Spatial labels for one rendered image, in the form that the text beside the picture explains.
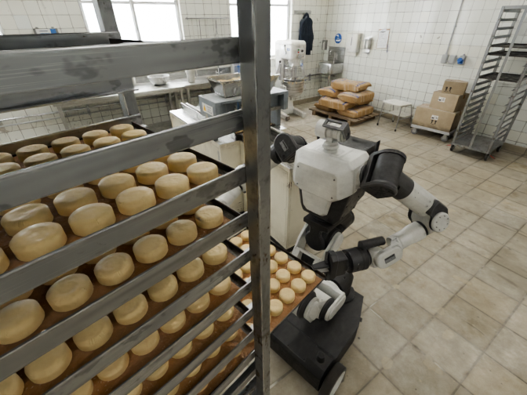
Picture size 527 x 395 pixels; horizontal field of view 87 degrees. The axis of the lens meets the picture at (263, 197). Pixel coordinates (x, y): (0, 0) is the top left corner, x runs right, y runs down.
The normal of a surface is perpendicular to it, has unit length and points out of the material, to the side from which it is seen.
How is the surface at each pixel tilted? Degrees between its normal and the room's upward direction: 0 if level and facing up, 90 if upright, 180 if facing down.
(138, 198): 0
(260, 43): 90
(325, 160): 46
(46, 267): 90
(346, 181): 85
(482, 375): 0
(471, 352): 0
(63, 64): 90
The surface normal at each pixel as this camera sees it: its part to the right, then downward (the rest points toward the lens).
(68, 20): 0.58, 0.43
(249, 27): -0.69, 0.40
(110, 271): -0.01, -0.84
